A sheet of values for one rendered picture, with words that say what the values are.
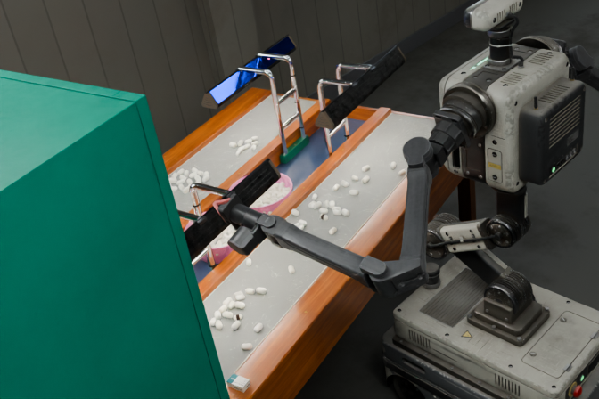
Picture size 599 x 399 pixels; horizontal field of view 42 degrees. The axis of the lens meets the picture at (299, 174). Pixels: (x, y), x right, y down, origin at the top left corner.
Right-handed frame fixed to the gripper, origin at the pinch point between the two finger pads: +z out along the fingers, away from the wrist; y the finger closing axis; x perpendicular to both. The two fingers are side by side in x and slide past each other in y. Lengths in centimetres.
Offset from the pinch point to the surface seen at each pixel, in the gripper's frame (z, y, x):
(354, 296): -18, 61, 15
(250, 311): 0.9, 44.7, -11.5
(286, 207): 30, 59, 35
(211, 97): 76, 32, 55
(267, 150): 67, 68, 61
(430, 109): 112, 201, 206
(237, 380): -22, 32, -35
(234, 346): -6.8, 39.8, -25.2
